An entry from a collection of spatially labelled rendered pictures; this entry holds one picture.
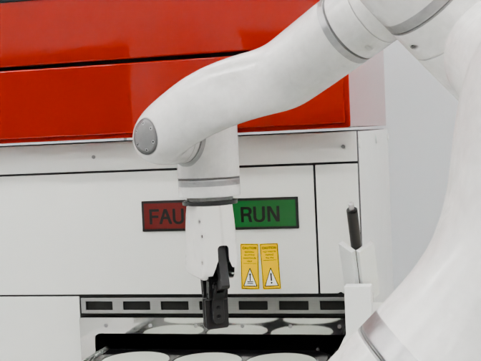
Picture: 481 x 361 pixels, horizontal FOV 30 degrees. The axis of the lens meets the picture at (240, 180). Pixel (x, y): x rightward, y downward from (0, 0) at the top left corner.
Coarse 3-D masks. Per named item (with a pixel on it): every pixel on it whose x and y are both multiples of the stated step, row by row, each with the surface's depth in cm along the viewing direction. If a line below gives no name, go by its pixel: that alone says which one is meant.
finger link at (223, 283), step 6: (222, 246) 118; (222, 252) 118; (222, 258) 117; (222, 264) 117; (222, 270) 117; (222, 276) 117; (228, 276) 117; (222, 282) 117; (228, 282) 117; (222, 288) 117; (228, 288) 117
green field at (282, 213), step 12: (240, 204) 136; (252, 204) 136; (264, 204) 135; (276, 204) 135; (288, 204) 134; (240, 216) 136; (252, 216) 136; (264, 216) 135; (276, 216) 135; (288, 216) 135
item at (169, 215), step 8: (144, 208) 140; (152, 208) 139; (160, 208) 139; (168, 208) 139; (176, 208) 139; (184, 208) 138; (144, 216) 140; (152, 216) 139; (160, 216) 139; (168, 216) 139; (176, 216) 139; (184, 216) 138; (152, 224) 140; (160, 224) 139; (168, 224) 139; (176, 224) 139; (184, 224) 138
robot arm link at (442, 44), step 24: (456, 0) 78; (480, 0) 69; (432, 24) 79; (456, 24) 70; (480, 24) 65; (408, 48) 84; (432, 48) 81; (456, 48) 68; (432, 72) 84; (456, 72) 68; (456, 96) 84
